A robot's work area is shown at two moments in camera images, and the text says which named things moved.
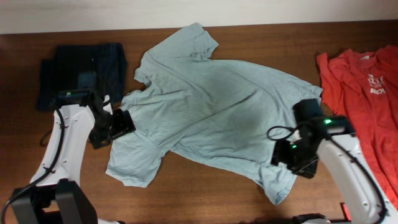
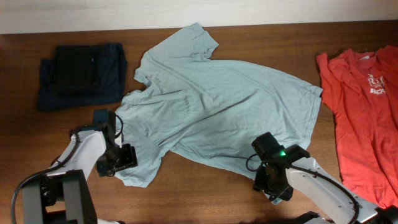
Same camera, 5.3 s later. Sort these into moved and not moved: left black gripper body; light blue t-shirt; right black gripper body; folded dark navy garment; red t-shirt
Moved: left black gripper body; right black gripper body
Not moved: light blue t-shirt; folded dark navy garment; red t-shirt
